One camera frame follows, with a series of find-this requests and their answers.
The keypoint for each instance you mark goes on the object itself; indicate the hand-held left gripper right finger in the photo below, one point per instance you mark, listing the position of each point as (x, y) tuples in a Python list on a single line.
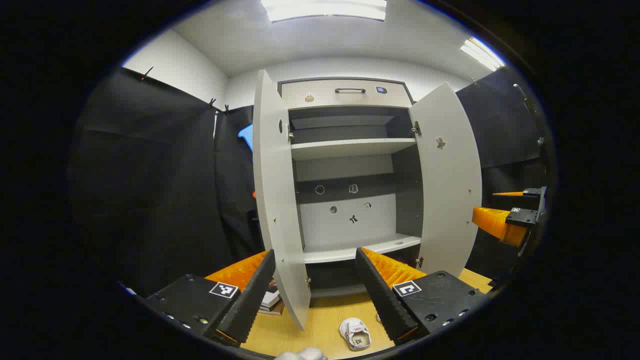
[(382, 300)]

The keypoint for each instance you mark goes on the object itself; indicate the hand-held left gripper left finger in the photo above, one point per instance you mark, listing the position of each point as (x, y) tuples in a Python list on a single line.
[(250, 300)]

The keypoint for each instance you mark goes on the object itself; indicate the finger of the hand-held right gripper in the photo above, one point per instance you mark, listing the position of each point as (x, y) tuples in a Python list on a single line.
[(495, 222), (532, 192)]

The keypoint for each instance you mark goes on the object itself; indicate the grey door with square stickers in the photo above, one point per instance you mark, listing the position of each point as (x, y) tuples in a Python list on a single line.
[(445, 200)]

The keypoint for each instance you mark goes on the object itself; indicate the grey shoe cabinet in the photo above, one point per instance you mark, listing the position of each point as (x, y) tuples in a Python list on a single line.
[(350, 225)]

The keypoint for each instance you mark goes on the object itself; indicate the grey door with checkered sticker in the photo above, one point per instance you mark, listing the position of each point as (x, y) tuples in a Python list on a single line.
[(275, 200)]

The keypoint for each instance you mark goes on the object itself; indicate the grey cabinet drawer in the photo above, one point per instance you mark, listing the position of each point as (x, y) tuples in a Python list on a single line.
[(325, 95)]

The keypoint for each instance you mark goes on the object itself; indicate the brown book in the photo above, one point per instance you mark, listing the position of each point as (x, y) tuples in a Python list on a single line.
[(274, 311)]

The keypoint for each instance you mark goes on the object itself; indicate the thin metal stand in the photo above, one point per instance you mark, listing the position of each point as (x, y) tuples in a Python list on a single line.
[(520, 90)]

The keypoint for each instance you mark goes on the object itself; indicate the long ceiling light panel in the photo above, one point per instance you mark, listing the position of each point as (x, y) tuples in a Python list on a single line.
[(482, 54), (325, 10)]

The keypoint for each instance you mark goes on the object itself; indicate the black backdrop cloth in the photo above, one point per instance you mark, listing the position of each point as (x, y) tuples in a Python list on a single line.
[(150, 175)]

